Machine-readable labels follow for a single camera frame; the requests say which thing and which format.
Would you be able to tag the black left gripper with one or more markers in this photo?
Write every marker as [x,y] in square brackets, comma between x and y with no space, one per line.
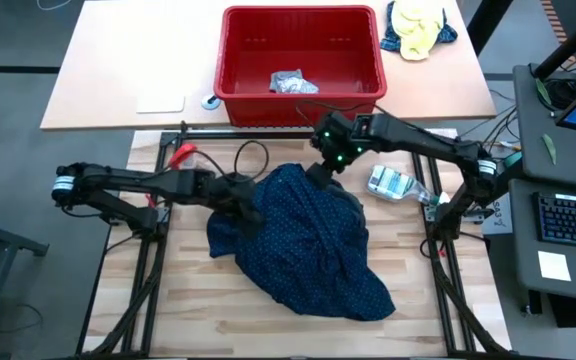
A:
[223,192]

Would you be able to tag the white sticky note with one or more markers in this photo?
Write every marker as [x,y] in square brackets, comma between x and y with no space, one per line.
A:
[554,266]

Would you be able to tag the large red plastic laundry bin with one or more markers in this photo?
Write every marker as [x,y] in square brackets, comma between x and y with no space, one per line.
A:
[298,112]

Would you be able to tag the black keyboard blue backlight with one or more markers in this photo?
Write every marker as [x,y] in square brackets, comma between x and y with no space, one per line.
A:
[573,220]

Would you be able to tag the grey desk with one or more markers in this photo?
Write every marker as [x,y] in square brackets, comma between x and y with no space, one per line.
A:
[523,260]
[533,130]

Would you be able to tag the yellow cloth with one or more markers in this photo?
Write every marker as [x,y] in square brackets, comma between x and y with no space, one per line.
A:
[418,30]

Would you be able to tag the green leaf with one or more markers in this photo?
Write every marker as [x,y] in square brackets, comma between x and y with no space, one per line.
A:
[549,149]
[543,91]

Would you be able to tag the light grey garment in bin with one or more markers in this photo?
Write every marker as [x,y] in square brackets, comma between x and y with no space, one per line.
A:
[293,82]

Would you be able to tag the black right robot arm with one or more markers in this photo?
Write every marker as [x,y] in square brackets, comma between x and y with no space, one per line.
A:
[433,145]

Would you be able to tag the navy patterned garment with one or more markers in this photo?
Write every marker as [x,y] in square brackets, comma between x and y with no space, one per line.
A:
[308,250]

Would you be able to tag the black diagonal pole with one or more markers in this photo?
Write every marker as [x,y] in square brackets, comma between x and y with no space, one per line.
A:
[488,25]
[568,45]

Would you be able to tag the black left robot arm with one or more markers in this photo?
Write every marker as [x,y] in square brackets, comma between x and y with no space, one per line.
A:
[118,182]

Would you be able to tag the Windex spray bottle red trigger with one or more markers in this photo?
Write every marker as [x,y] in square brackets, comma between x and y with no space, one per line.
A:
[183,152]

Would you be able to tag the black aluminium table frame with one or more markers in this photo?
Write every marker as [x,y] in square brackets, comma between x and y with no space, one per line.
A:
[248,135]

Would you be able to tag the beige side table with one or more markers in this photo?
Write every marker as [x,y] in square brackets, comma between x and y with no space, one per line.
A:
[118,65]

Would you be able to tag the white round desk grommet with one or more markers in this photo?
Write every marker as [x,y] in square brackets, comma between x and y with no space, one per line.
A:
[211,101]

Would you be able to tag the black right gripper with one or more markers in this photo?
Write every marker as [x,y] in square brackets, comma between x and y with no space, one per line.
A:
[345,137]

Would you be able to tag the clear spray bottle green nozzle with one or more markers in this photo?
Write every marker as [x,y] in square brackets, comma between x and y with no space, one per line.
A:
[393,182]

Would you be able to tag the white paper label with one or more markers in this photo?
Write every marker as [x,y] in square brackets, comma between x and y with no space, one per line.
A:
[500,220]

